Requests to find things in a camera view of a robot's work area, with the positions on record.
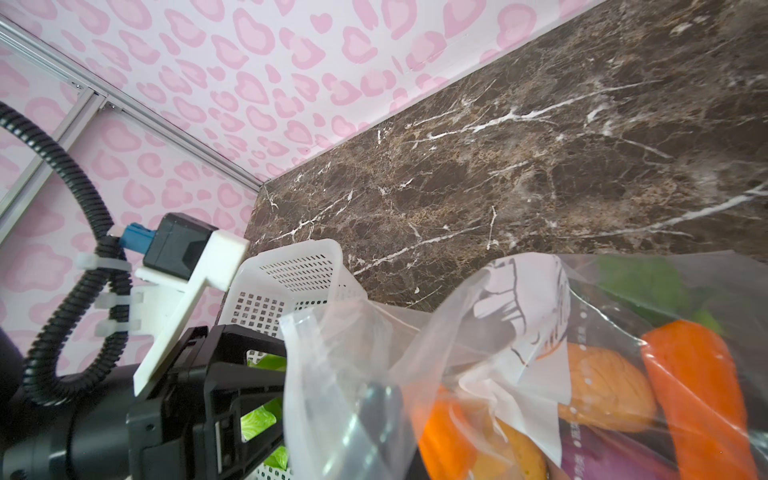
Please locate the orange tomato toy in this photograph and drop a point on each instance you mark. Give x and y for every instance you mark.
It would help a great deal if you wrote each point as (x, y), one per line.
(444, 447)

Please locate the purple onion toy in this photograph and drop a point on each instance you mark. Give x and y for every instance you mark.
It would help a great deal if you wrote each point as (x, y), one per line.
(589, 453)

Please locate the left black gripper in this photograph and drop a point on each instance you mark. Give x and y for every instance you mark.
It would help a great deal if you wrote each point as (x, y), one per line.
(185, 424)

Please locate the white perforated plastic basket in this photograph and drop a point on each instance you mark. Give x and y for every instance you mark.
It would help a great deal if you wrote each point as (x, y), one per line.
(275, 304)

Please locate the small orange fruit toy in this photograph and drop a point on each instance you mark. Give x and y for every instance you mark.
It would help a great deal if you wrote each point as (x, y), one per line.
(607, 392)

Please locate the yellow potato toy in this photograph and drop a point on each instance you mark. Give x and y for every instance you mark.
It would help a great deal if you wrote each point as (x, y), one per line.
(510, 455)

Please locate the green lettuce toy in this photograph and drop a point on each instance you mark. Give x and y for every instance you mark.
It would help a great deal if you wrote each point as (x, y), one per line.
(259, 420)

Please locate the clear zip top bag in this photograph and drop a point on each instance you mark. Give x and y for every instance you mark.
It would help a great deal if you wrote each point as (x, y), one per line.
(497, 343)

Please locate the orange carrot toy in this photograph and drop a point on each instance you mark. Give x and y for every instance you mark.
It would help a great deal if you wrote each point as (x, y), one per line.
(705, 353)

